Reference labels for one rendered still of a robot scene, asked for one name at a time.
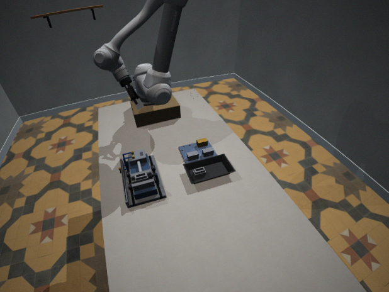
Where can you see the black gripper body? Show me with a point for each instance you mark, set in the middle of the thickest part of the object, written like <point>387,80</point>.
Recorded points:
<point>125,81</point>

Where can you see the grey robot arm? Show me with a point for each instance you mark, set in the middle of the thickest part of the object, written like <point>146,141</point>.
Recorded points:
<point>153,81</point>

